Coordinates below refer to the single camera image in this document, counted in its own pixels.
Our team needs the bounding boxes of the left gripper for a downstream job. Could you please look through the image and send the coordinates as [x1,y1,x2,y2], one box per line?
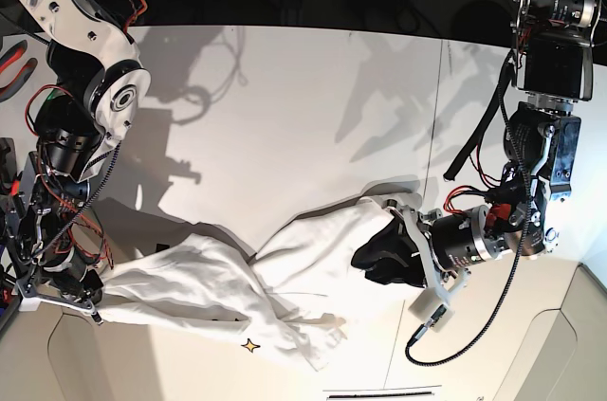
[351,199,469,301]

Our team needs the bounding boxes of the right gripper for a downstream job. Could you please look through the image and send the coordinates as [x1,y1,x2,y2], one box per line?
[9,229,105,326]

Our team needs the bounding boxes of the white printed t-shirt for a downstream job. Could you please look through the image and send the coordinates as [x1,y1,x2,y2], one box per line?
[99,184,422,369]

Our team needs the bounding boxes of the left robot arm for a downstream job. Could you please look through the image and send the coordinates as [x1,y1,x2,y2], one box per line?
[351,0,603,293]

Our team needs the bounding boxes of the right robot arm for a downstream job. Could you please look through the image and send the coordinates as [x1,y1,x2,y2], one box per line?
[1,0,151,320]

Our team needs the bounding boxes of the white vent grille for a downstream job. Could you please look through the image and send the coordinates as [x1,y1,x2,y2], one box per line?
[323,385,442,401]

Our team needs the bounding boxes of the orange grey pliers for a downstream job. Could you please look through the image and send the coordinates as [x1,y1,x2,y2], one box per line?
[1,40,38,102]

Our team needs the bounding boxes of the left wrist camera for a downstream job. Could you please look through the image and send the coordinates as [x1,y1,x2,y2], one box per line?
[408,288,453,332]

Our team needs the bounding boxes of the left braided black cable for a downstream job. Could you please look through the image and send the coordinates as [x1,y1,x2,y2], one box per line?
[28,139,122,264]

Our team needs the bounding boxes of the braided black cable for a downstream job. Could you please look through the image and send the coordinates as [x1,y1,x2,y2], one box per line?
[405,49,556,367]
[28,139,122,264]

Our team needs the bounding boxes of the right braided black cable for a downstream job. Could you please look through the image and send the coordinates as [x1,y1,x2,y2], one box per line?
[405,49,556,367]

